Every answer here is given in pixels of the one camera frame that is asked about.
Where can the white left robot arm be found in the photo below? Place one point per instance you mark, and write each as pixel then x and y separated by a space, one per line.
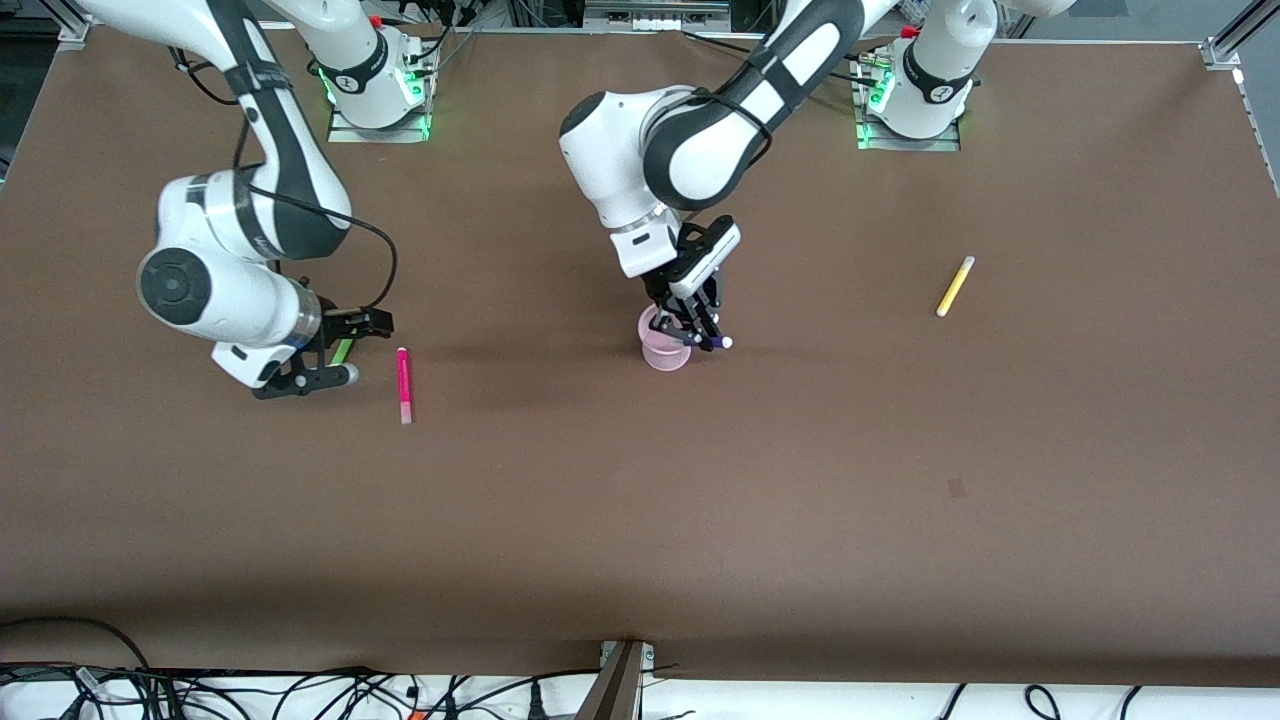
pixel 700 150

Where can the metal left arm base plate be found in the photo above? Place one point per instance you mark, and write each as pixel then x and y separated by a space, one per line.
pixel 910 145

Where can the metal table post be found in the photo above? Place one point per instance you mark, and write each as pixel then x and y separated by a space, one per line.
pixel 620 685

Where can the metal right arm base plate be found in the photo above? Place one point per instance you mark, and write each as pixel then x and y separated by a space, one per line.
pixel 380 135

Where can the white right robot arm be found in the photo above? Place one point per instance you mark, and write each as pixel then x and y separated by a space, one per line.
pixel 290 190

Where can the green marker pen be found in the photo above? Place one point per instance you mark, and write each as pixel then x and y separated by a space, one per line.
pixel 344 350

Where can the aluminium frame strut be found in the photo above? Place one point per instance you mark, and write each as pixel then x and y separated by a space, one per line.
pixel 1250 25

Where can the purple marker pen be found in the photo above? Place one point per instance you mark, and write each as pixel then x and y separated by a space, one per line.
pixel 722 342

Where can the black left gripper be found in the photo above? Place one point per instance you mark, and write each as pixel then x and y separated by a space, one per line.
pixel 661 287

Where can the pink plastic cup holder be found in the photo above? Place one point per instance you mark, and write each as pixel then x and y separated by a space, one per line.
pixel 665 358

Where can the aluminium corner bracket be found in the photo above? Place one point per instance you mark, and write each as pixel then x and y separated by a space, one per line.
pixel 75 33
pixel 1222 52

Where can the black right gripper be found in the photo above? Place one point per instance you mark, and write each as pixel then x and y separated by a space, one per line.
pixel 341 325

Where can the grey power strip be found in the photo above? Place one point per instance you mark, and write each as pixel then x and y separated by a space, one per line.
pixel 655 18

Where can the pink marker pen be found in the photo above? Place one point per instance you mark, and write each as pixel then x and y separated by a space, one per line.
pixel 404 380

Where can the yellow marker pen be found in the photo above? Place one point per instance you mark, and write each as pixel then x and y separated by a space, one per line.
pixel 955 287

